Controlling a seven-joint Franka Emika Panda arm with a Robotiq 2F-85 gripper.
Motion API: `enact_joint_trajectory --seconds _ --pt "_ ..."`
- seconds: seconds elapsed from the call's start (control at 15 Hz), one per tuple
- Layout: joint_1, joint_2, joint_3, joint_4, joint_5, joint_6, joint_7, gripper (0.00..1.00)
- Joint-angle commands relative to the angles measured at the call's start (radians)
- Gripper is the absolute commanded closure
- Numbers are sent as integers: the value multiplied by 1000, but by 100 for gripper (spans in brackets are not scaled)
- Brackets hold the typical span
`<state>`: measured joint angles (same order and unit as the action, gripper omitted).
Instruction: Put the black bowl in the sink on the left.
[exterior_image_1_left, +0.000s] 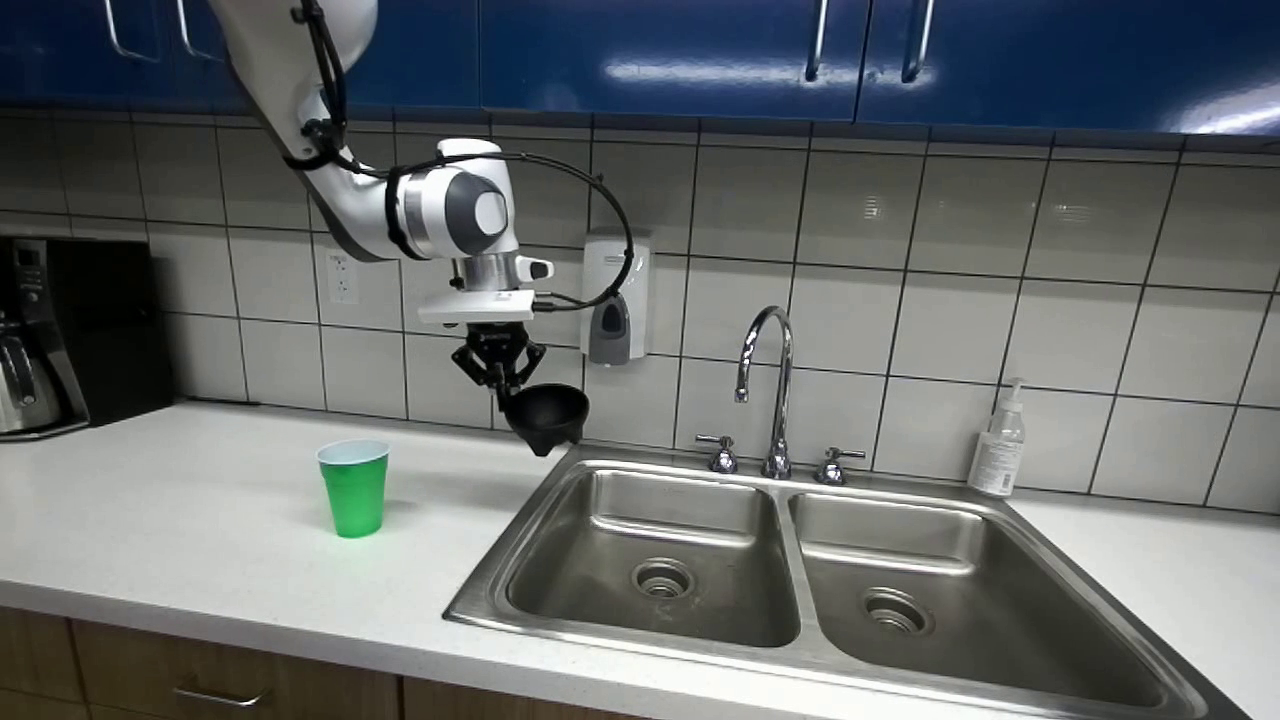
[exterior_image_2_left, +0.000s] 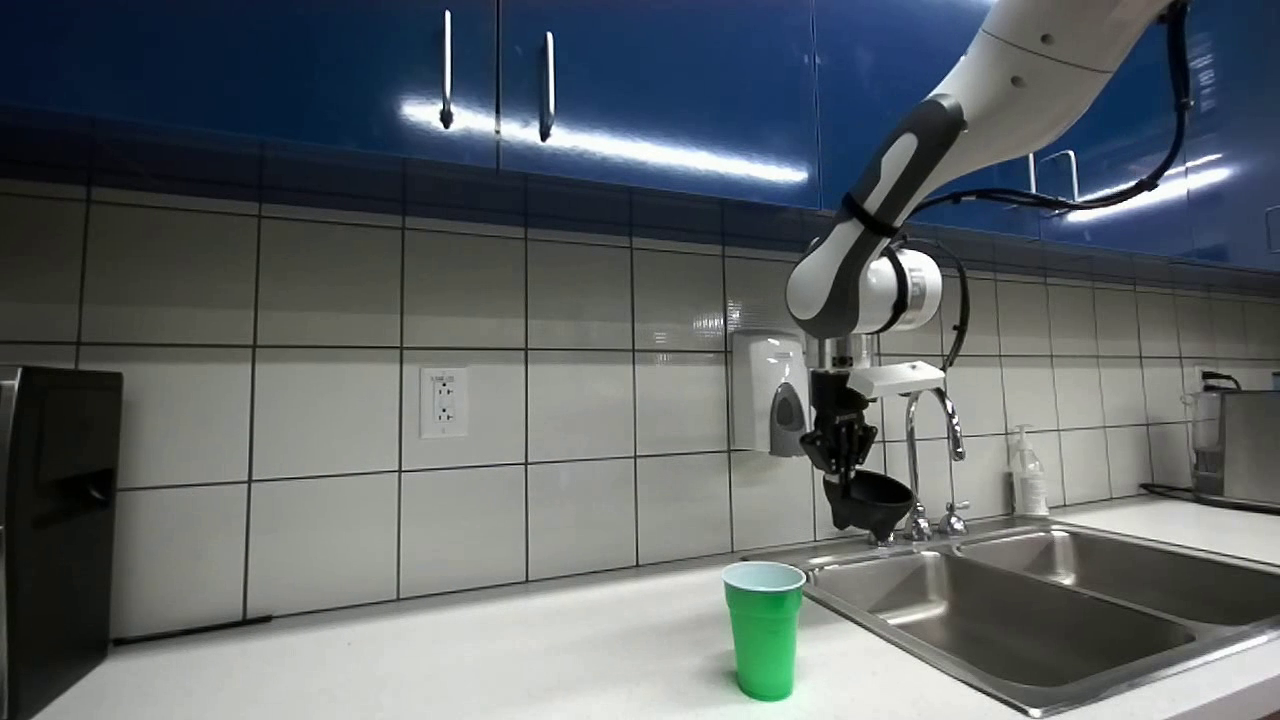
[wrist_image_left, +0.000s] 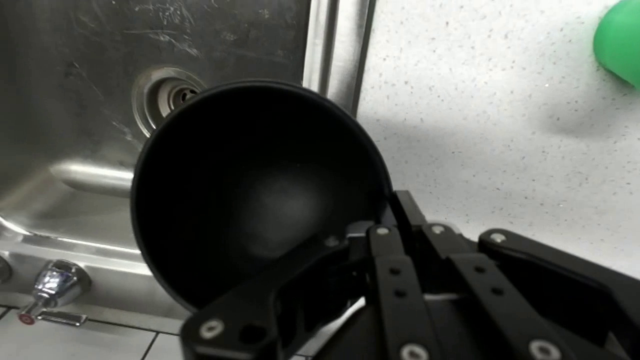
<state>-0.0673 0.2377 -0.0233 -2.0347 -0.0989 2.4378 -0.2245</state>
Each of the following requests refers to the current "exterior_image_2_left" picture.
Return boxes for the silver countertop appliance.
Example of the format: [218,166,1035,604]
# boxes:
[1186,367,1280,517]

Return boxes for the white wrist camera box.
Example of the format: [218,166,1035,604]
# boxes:
[864,357,950,398]

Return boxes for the chrome gooseneck faucet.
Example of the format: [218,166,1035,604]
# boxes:
[898,388,973,542]

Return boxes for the black bowl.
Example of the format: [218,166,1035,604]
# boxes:
[820,468,920,549]

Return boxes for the black coffee maker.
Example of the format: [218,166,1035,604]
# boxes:
[0,362,129,720]

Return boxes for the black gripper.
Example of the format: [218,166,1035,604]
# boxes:
[794,367,889,496]

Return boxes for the green plastic cup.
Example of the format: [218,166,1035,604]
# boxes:
[720,555,813,703]

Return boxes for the white wall outlet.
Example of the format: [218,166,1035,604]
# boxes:
[421,362,472,444]

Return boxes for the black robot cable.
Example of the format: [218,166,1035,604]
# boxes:
[914,0,1194,377]

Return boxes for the stainless steel double sink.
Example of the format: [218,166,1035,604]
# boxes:
[794,517,1280,720]

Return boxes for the blue wall cabinets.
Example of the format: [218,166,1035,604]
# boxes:
[0,0,1280,281]

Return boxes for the white wall soap dispenser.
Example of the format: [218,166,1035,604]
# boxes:
[726,332,813,461]

